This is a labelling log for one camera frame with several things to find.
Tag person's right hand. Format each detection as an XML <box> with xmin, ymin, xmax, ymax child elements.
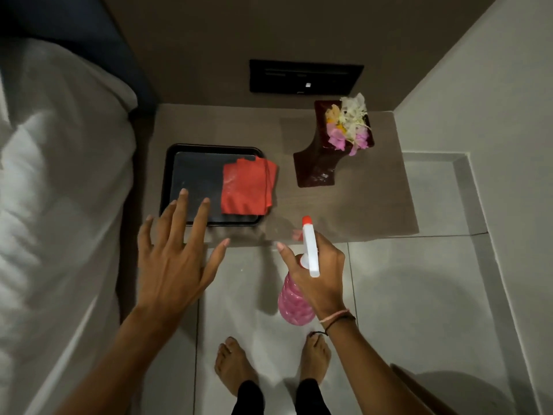
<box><xmin>276</xmin><ymin>231</ymin><xmax>348</xmax><ymax>322</ymax></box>

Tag person's left hand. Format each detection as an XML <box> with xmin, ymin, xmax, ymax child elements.
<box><xmin>137</xmin><ymin>188</ymin><xmax>231</xmax><ymax>317</ymax></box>

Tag pink spray bottle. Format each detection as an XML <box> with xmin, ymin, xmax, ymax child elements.
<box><xmin>277</xmin><ymin>215</ymin><xmax>321</xmax><ymax>327</ymax></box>

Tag person's left forearm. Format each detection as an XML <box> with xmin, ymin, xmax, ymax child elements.
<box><xmin>54</xmin><ymin>304</ymin><xmax>195</xmax><ymax>415</ymax></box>

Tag person's right forearm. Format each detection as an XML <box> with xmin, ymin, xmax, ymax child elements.
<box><xmin>322</xmin><ymin>313</ymin><xmax>435</xmax><ymax>415</ymax></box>

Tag black tray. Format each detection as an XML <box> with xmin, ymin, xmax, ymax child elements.
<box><xmin>159</xmin><ymin>144</ymin><xmax>266</xmax><ymax>227</ymax></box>

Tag pink wrist band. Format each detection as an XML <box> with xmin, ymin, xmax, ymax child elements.
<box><xmin>319</xmin><ymin>309</ymin><xmax>350</xmax><ymax>324</ymax></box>

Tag red folded cloth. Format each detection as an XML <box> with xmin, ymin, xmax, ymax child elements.
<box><xmin>220</xmin><ymin>156</ymin><xmax>278</xmax><ymax>216</ymax></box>

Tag black wrist thread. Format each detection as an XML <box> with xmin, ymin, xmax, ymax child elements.
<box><xmin>308</xmin><ymin>314</ymin><xmax>357</xmax><ymax>337</ymax></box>

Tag white bed duvet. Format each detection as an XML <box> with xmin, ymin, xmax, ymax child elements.
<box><xmin>0</xmin><ymin>38</ymin><xmax>139</xmax><ymax>415</ymax></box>

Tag dark brown vase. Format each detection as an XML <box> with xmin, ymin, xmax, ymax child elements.
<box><xmin>293</xmin><ymin>99</ymin><xmax>375</xmax><ymax>189</ymax></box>

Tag person's right foot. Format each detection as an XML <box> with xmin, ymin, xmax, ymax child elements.
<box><xmin>299</xmin><ymin>333</ymin><xmax>332</xmax><ymax>386</ymax></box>

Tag person's foot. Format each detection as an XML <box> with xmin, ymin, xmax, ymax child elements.
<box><xmin>214</xmin><ymin>336</ymin><xmax>260</xmax><ymax>398</ymax></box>
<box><xmin>299</xmin><ymin>333</ymin><xmax>332</xmax><ymax>386</ymax></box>

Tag person's left foot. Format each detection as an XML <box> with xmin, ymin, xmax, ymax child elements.
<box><xmin>214</xmin><ymin>336</ymin><xmax>260</xmax><ymax>398</ymax></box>

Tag black trousers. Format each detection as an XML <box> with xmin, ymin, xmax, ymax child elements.
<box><xmin>231</xmin><ymin>378</ymin><xmax>332</xmax><ymax>415</ymax></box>

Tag artificial flowers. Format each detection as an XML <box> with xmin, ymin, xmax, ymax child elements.
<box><xmin>325</xmin><ymin>93</ymin><xmax>370</xmax><ymax>157</ymax></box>

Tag brown wooden furniture edge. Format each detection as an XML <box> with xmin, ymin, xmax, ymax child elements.
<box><xmin>390</xmin><ymin>363</ymin><xmax>459</xmax><ymax>415</ymax></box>

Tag dark blue headboard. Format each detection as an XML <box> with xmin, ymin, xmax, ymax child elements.
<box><xmin>0</xmin><ymin>0</ymin><xmax>157</xmax><ymax>121</ymax></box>

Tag black wall switch panel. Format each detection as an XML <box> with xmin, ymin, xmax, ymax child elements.
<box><xmin>249</xmin><ymin>59</ymin><xmax>365</xmax><ymax>96</ymax></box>

